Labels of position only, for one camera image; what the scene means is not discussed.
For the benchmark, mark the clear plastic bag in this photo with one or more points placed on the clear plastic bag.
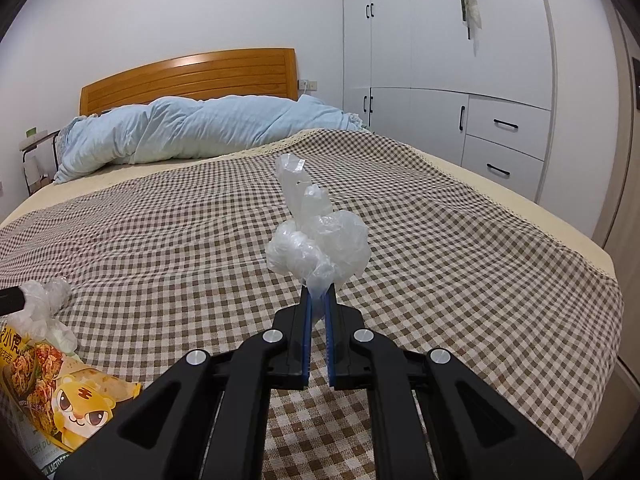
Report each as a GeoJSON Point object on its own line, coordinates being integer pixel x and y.
{"type": "Point", "coordinates": [330, 240]}
{"type": "Point", "coordinates": [45, 295]}

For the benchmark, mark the yellow snack bag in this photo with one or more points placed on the yellow snack bag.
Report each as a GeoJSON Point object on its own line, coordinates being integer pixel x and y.
{"type": "Point", "coordinates": [75, 410]}

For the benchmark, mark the small hanging plastic bag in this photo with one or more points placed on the small hanging plastic bag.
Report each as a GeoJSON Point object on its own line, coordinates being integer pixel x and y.
{"type": "Point", "coordinates": [470, 7]}

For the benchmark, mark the checked lace-trimmed bedspread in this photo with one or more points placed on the checked lace-trimmed bedspread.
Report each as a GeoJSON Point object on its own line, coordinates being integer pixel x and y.
{"type": "Point", "coordinates": [450, 240]}

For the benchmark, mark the small white container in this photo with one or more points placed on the small white container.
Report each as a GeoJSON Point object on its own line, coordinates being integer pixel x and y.
{"type": "Point", "coordinates": [32, 167]}

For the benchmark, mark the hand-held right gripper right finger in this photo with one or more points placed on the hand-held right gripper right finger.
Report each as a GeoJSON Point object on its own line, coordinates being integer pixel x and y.
{"type": "Point", "coordinates": [329, 350]}

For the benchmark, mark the light blue duvet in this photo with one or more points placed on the light blue duvet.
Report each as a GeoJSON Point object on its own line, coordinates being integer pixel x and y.
{"type": "Point", "coordinates": [200, 130]}

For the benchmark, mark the wooden bed frame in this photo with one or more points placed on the wooden bed frame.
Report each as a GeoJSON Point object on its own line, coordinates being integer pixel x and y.
{"type": "Point", "coordinates": [200, 72]}

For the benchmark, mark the white wall socket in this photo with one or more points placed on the white wall socket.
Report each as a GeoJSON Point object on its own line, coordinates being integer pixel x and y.
{"type": "Point", "coordinates": [308, 85]}

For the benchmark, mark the white green-print pouch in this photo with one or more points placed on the white green-print pouch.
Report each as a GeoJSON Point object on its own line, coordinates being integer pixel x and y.
{"type": "Point", "coordinates": [52, 470]}

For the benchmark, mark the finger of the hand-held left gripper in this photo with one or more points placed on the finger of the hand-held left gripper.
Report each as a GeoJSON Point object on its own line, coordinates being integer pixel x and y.
{"type": "Point", "coordinates": [10, 301]}

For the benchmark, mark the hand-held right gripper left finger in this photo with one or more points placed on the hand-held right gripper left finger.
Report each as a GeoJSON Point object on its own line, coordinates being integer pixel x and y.
{"type": "Point", "coordinates": [306, 350]}

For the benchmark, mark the black metal bedside rack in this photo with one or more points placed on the black metal bedside rack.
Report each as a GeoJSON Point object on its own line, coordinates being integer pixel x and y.
{"type": "Point", "coordinates": [42, 139]}

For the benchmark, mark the white wardrobe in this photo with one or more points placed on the white wardrobe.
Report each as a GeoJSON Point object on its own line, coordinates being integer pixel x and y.
{"type": "Point", "coordinates": [425, 35]}

